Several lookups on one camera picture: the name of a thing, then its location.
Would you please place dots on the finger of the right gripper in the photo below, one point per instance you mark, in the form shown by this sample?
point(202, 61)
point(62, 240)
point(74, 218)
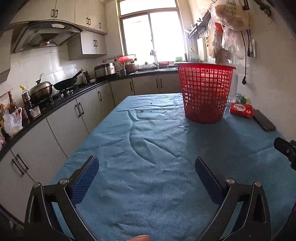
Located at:
point(288, 149)

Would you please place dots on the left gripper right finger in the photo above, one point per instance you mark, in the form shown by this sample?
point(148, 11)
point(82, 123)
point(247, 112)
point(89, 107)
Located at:
point(253, 221)

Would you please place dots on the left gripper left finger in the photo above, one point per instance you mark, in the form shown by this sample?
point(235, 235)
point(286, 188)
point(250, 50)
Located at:
point(51, 210)

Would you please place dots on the person's left hand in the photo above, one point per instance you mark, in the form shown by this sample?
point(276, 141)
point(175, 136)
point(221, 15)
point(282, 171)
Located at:
point(140, 238)

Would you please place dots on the black smartphone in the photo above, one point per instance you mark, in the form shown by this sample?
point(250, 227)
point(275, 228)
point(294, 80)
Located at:
point(263, 121)

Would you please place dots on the red tissue packet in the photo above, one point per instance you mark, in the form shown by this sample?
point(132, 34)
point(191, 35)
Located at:
point(241, 109)

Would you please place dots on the green snack packet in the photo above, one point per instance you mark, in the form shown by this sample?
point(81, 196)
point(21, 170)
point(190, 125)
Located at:
point(240, 98)

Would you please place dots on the clear glass mug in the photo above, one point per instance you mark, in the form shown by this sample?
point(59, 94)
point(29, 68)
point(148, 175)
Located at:
point(233, 89)

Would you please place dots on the white plastic bag on counter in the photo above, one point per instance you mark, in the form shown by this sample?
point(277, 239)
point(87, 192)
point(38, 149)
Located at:
point(13, 122)

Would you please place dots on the blue table cloth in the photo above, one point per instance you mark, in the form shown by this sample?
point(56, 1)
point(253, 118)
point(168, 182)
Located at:
point(147, 183)

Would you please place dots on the red plastic mesh basket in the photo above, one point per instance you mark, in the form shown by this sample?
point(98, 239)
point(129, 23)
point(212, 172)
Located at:
point(205, 89)

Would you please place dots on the soy sauce bottle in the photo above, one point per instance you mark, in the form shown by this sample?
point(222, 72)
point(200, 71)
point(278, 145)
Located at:
point(27, 102)

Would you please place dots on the steel pot with lid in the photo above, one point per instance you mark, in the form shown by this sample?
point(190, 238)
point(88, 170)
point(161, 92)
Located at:
point(42, 90)

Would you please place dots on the black wok pan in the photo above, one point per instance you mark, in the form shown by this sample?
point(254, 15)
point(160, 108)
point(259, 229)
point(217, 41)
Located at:
point(67, 83)

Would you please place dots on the electric kettle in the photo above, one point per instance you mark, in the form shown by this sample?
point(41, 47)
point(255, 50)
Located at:
point(86, 77)

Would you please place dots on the hanging plastic bags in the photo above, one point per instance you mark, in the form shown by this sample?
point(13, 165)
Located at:
point(228, 20)

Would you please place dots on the silver rice cooker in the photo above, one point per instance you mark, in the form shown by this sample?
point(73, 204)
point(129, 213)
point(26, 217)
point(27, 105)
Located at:
point(104, 70)

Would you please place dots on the red lid pot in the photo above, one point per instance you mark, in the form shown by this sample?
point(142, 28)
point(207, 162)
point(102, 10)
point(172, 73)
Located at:
point(128, 62)

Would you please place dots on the range hood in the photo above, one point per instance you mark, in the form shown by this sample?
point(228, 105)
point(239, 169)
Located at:
point(43, 34)

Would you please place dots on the black hanging cable plug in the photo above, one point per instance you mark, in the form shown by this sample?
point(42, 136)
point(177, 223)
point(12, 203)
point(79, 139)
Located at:
point(247, 54)

